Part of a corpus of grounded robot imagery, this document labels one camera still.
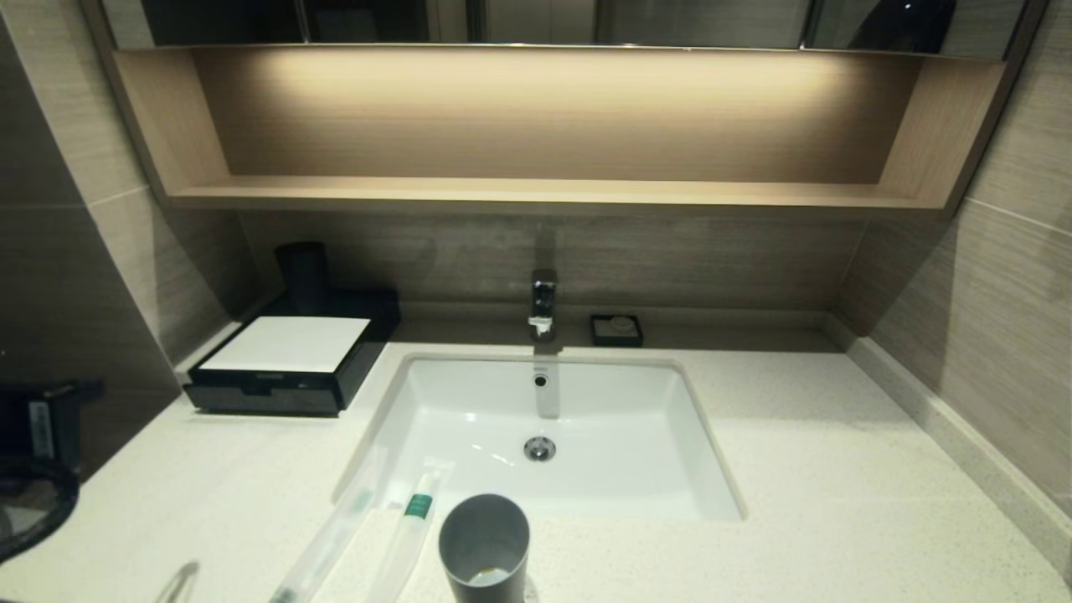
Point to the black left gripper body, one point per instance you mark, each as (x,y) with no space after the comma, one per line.
(63,435)

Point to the long translucent toothbrush packet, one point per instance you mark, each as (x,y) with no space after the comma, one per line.
(335,528)

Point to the black box with white lid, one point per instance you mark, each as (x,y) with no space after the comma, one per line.
(285,343)

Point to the black cup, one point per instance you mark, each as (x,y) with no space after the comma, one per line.
(301,276)

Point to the translucent packet with green band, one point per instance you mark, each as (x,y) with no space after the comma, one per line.
(417,505)

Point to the white sink basin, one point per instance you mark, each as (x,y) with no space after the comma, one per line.
(469,419)

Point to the grey plastic cup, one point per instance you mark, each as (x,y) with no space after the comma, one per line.
(461,561)

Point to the chrome sink drain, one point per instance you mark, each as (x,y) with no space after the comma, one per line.
(540,450)

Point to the chrome faucet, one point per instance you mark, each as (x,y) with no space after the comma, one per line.
(543,301)

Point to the black soap dish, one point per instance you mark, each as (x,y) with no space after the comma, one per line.
(599,339)

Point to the small round soap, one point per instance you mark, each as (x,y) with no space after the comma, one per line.
(621,324)

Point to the mirror cabinet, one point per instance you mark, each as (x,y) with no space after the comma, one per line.
(712,21)

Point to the light wooden wall shelf niche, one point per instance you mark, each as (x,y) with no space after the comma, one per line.
(544,194)

